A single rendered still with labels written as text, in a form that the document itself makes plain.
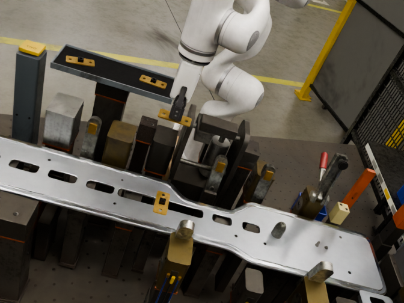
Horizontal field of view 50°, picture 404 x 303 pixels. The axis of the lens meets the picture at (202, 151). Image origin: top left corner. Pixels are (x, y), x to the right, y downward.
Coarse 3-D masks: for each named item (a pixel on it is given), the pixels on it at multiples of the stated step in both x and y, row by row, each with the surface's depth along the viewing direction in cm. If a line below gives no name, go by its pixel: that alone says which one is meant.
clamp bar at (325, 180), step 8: (336, 160) 124; (344, 160) 125; (328, 168) 127; (336, 168) 127; (344, 168) 122; (328, 176) 127; (336, 176) 127; (320, 184) 129; (328, 184) 129; (328, 192) 130; (320, 200) 132
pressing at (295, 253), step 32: (0, 160) 112; (32, 160) 115; (64, 160) 119; (32, 192) 107; (64, 192) 110; (96, 192) 113; (160, 224) 112; (256, 224) 123; (288, 224) 127; (320, 224) 132; (256, 256) 114; (288, 256) 117; (320, 256) 121; (352, 256) 125; (352, 288) 116; (384, 288) 120
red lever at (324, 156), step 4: (324, 152) 137; (320, 156) 137; (324, 156) 135; (320, 160) 136; (324, 160) 135; (320, 164) 135; (324, 164) 135; (320, 168) 135; (324, 168) 134; (320, 172) 134; (324, 172) 134; (320, 176) 133; (320, 192) 132; (320, 196) 131
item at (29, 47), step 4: (28, 40) 130; (24, 44) 128; (28, 44) 128; (32, 44) 129; (36, 44) 130; (40, 44) 131; (20, 48) 126; (24, 48) 126; (28, 48) 127; (32, 48) 128; (36, 48) 128; (40, 48) 129; (44, 48) 131; (28, 52) 127; (32, 52) 127; (36, 52) 127; (40, 52) 128
